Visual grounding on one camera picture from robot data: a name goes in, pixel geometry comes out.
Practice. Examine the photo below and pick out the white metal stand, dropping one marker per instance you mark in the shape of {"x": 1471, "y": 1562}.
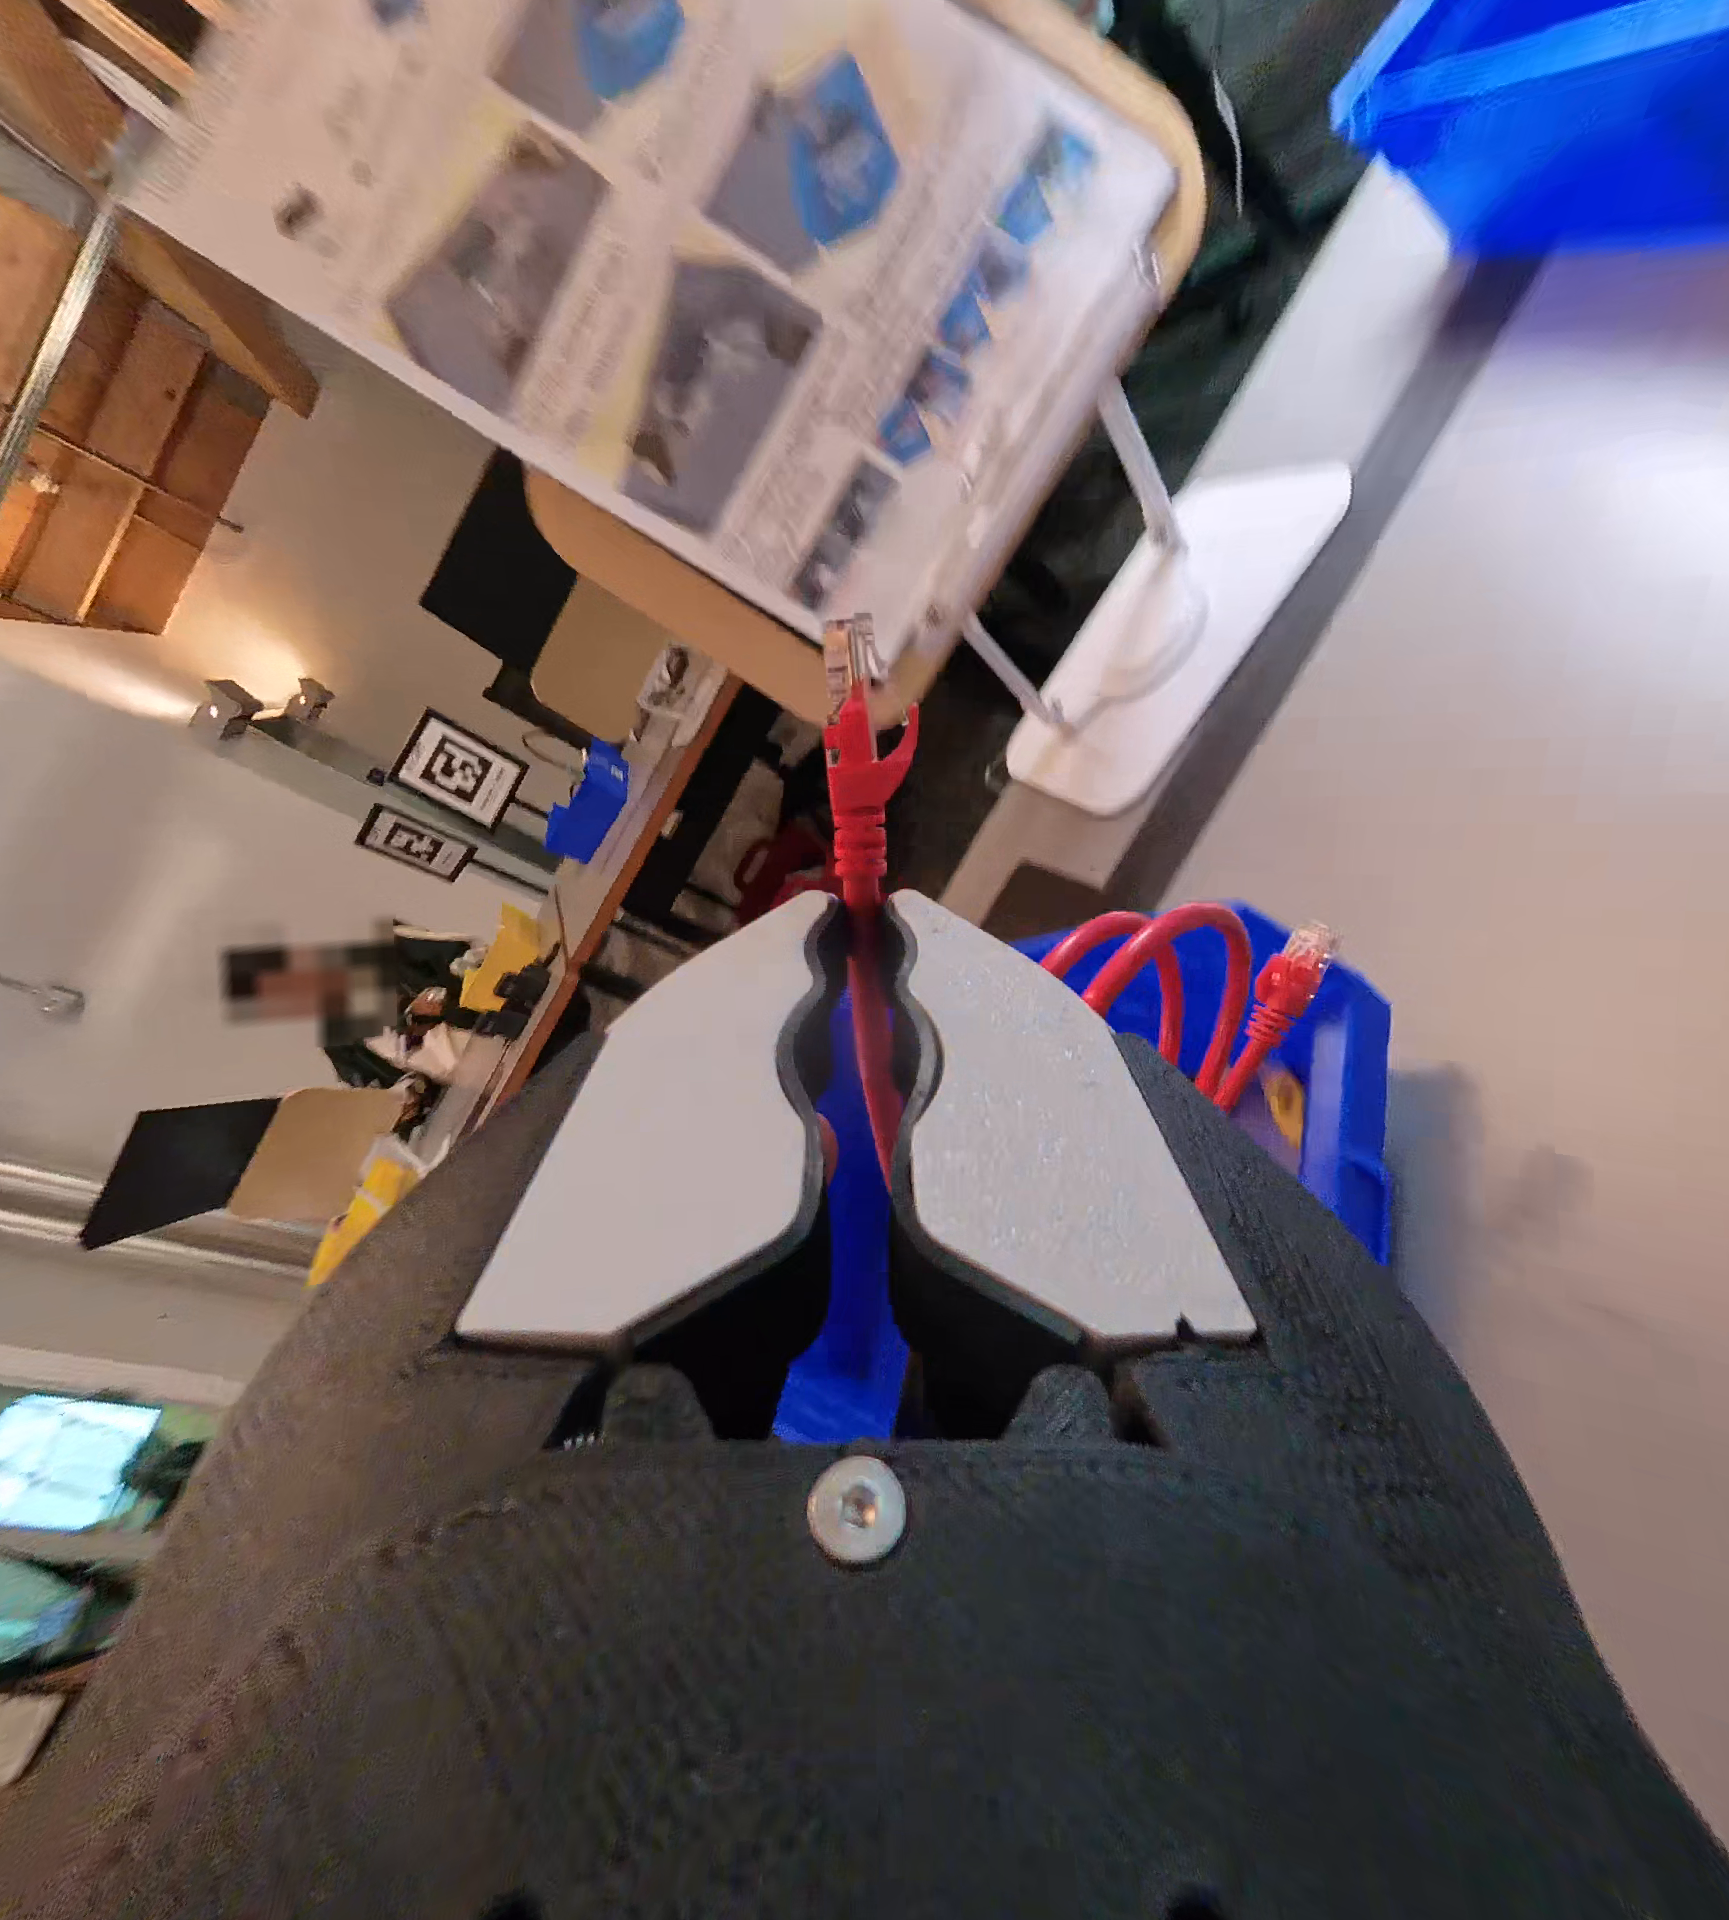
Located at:
{"x": 1194, "y": 600}

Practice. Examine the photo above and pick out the black and tan cardboard box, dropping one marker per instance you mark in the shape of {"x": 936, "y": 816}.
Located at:
{"x": 248, "y": 1155}

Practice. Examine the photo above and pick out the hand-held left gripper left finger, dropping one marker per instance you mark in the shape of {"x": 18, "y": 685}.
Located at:
{"x": 655, "y": 1155}

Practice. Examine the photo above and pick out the lit window screen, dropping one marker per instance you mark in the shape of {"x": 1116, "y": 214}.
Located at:
{"x": 47, "y": 1462}

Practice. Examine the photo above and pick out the long wooden edged desk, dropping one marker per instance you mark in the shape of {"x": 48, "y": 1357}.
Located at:
{"x": 608, "y": 885}

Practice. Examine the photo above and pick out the small fiducial marker tag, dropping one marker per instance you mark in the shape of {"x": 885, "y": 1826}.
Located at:
{"x": 414, "y": 843}
{"x": 456, "y": 768}

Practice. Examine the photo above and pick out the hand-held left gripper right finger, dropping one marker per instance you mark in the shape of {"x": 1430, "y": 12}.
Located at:
{"x": 1045, "y": 1155}

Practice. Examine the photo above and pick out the large blue plastic bin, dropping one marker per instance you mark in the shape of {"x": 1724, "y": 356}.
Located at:
{"x": 1600, "y": 121}

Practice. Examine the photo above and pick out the black monitor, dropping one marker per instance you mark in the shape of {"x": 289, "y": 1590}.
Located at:
{"x": 496, "y": 570}

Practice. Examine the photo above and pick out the printed paper sheet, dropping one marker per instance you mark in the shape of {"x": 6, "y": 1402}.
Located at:
{"x": 805, "y": 301}

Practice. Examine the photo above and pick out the small blue bin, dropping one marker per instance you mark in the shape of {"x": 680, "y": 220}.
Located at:
{"x": 586, "y": 802}

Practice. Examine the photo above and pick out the yellow small parts bin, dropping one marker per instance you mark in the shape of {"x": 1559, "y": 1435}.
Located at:
{"x": 505, "y": 952}

